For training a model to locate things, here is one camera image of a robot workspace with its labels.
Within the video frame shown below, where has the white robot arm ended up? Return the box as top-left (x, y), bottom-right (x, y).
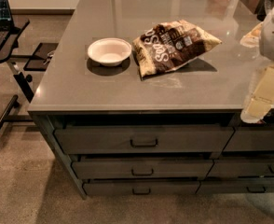
top-left (240, 0), bottom-right (274, 123)

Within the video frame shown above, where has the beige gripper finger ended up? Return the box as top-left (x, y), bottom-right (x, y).
top-left (240, 63), bottom-right (274, 123)

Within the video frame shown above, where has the glass jar at edge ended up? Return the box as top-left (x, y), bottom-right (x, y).
top-left (240, 22), bottom-right (263, 48)

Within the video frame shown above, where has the grey drawer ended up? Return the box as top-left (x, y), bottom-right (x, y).
top-left (54, 125), bottom-right (234, 154)
top-left (208, 160), bottom-right (274, 178)
top-left (72, 158), bottom-right (212, 179)
top-left (197, 180), bottom-right (274, 194)
top-left (225, 126), bottom-right (274, 152)
top-left (83, 179), bottom-right (199, 196)

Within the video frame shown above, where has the white paper bowl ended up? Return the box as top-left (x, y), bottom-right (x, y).
top-left (88, 38), bottom-right (131, 67)

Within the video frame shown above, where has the brown chip bag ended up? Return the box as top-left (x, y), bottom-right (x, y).
top-left (132, 20), bottom-right (222, 77)

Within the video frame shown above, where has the grey cabinet counter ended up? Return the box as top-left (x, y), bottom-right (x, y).
top-left (29, 0), bottom-right (274, 197)

